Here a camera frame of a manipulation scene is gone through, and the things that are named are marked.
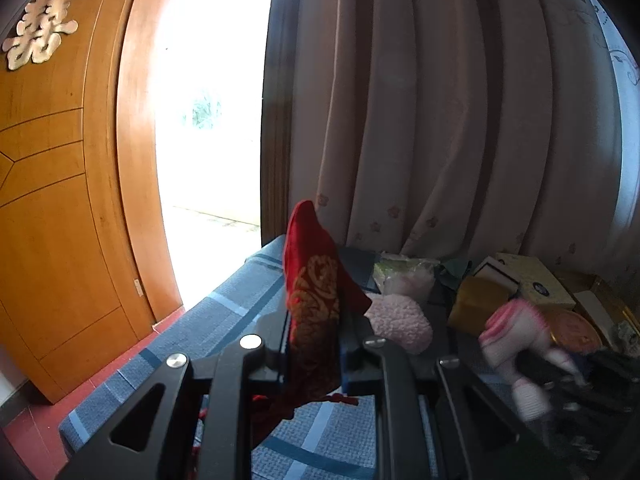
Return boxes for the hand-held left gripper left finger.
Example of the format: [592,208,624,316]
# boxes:
[55,310,296,480]

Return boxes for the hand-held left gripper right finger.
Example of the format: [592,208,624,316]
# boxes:
[337,317,576,480]

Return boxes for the pink fluffy cloth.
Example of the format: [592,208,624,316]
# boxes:
[364,295,434,357]

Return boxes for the red gold-embroidered pouch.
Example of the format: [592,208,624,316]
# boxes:
[250,200,373,453]

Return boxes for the clear plastic bag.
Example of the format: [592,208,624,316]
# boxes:
[382,256,442,307]

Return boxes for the pink striped plush toy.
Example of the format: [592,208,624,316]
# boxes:
[477,297,587,422]

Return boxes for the gold rectangular box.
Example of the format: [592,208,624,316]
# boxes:
[552,269,640,353]

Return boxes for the blue plaid sofa cover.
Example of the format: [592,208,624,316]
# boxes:
[57,234,451,480]

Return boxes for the dark blue cloth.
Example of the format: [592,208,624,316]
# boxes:
[339,245,382,295]

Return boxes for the dark teal cloth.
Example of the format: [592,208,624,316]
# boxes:
[439,258,475,292]

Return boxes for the cream patterned cardboard box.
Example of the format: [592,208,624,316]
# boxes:
[471,252,577,312]

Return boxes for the round gold tin lid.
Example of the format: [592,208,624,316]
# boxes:
[542,306,607,357]

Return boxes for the wooden door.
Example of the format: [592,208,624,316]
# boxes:
[0,0,184,406]

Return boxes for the pale floral curtain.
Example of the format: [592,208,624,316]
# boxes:
[287,0,640,283]

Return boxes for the cream door ornament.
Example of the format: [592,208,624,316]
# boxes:
[1,0,79,72]

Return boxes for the dark brown window frame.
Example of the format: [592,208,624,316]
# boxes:
[259,0,307,247]

